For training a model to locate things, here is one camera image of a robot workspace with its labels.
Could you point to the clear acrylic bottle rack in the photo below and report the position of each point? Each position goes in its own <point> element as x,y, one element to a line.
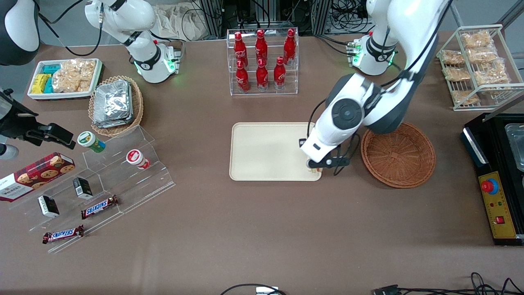
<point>266,92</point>

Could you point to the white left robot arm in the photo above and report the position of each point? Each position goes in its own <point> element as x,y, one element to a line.
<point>348,112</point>

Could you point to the clear rice cracker bag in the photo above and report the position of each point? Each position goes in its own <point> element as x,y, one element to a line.
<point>80,69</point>
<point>69,84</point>

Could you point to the black control box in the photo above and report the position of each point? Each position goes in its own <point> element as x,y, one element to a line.
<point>501,205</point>

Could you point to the yellow snack packet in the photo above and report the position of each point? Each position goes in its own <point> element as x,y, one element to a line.
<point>39,84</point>

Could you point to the clear acrylic stepped stand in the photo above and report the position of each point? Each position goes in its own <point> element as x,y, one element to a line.
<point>135,184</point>

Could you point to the green lid snack cup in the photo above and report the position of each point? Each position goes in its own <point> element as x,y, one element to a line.
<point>91,141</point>

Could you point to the silver foil pack stack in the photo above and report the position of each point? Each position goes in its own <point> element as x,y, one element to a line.
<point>112,104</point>

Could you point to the beige plastic tray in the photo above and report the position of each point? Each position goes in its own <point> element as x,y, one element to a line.
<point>266,151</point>

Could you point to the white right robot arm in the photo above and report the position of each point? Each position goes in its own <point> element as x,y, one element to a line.
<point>141,24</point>

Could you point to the red tartan cookie box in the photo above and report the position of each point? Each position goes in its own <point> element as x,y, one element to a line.
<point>37,174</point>

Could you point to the clear metal container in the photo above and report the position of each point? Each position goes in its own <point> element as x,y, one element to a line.
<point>516,147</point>

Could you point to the white rectangular snack tray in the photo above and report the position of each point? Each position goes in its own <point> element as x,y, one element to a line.
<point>65,96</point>

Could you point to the triangle sandwich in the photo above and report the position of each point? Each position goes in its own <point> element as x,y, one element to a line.
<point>315,169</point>

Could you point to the red lid snack cup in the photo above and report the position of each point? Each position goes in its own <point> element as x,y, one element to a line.
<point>137,159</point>

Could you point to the beige cloth bag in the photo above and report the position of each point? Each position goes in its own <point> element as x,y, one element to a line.
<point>180,20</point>

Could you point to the brown snickers bar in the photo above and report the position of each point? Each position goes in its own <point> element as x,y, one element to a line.
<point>63,234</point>
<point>99,207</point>

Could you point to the teal snack packet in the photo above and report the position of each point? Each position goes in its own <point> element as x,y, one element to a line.
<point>49,86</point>
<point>52,69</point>

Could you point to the small black box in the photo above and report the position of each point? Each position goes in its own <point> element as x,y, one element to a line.
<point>48,206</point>
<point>83,187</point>

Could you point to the red emergency stop button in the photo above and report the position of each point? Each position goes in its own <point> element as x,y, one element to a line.
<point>489,186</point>

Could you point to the oval wicker basket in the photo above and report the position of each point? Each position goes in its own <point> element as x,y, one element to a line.
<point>137,102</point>

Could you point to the red cola bottle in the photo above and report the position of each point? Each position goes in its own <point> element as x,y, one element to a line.
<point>279,76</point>
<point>262,78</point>
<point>289,47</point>
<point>240,49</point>
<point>242,78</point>
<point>260,47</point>

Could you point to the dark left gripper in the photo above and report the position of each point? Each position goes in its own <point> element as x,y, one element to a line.
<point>302,141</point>

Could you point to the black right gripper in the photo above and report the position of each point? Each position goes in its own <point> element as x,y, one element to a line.
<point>17,125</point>

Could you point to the round brown wicker basket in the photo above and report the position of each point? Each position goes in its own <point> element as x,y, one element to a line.
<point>399,157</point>

